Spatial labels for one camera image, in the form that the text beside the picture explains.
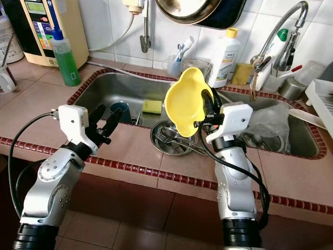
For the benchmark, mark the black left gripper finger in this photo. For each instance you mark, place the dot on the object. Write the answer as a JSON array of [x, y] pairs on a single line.
[[113, 121], [97, 119]]

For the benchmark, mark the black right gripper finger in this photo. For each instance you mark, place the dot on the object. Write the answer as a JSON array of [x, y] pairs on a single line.
[[207, 107], [217, 105]]

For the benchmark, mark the teal ceramic mug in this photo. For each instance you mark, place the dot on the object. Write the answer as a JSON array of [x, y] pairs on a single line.
[[120, 110]]

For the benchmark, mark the yellow plastic bowl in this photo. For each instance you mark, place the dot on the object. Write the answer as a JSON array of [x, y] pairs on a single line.
[[184, 104]]

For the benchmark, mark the stainless steel dish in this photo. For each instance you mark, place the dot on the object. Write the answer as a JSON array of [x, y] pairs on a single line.
[[161, 143]]

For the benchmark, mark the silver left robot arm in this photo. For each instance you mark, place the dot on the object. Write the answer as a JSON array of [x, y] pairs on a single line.
[[52, 187]]

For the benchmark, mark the stainless steel sink basin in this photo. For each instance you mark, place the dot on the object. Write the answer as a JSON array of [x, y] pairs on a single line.
[[109, 88], [302, 143]]

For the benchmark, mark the metal fork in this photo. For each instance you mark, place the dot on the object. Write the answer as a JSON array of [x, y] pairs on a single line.
[[174, 140]]

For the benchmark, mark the mustard yellow sponge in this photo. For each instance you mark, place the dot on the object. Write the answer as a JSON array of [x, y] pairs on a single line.
[[242, 74]]

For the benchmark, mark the yellow green dish sponge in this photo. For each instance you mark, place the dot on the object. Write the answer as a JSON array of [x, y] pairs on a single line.
[[152, 106]]

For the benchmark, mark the clear plastic pail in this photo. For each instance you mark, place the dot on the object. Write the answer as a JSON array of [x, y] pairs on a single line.
[[190, 62]]

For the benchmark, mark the clear toothbrush cup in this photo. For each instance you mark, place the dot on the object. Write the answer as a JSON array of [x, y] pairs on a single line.
[[174, 67]]

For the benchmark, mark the white bottle yellow cap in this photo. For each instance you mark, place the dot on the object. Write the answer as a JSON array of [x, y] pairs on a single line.
[[226, 54]]

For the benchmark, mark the clear plastic bag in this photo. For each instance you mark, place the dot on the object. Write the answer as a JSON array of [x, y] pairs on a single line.
[[270, 125]]

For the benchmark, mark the green dish soap bottle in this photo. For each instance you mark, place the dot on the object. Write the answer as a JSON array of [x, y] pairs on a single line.
[[67, 65]]

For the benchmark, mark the blue white toothbrush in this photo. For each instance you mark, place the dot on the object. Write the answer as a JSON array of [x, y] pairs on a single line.
[[186, 47]]

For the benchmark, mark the thin white tube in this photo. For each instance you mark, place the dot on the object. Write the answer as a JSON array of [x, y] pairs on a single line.
[[109, 47]]

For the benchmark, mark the small stainless steel cup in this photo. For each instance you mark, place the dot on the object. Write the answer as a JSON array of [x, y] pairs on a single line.
[[291, 89]]

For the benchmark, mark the cream drain spout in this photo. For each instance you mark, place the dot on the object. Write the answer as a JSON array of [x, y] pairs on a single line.
[[304, 115]]

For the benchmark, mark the white bottle green cap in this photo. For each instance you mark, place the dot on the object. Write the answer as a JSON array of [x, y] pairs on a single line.
[[281, 41]]

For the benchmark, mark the hanging black pan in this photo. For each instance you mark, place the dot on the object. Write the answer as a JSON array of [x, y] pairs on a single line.
[[231, 15]]

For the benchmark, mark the beige water ionizer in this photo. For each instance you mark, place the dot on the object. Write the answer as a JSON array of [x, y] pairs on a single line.
[[73, 31]]

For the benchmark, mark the white striped mug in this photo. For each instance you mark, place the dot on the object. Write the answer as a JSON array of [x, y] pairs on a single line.
[[6, 78]]

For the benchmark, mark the hanging steel pan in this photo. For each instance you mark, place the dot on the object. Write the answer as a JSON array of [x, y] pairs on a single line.
[[190, 10]]

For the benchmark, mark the clear plastic container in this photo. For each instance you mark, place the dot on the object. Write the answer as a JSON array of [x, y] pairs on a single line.
[[312, 73]]

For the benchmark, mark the metal stirring spoon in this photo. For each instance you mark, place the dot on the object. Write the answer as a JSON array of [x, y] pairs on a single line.
[[10, 49]]

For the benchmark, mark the large white canister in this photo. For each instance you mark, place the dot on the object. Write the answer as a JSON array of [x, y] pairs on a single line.
[[10, 41]]

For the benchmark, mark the chrome gooseneck faucet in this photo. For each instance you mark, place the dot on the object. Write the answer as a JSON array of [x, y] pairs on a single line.
[[294, 10]]

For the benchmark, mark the chrome wall tap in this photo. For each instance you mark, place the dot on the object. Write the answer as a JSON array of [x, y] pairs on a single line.
[[144, 41]]

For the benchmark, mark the white wall water fitting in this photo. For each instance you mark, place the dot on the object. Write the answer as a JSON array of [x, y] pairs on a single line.
[[135, 6]]

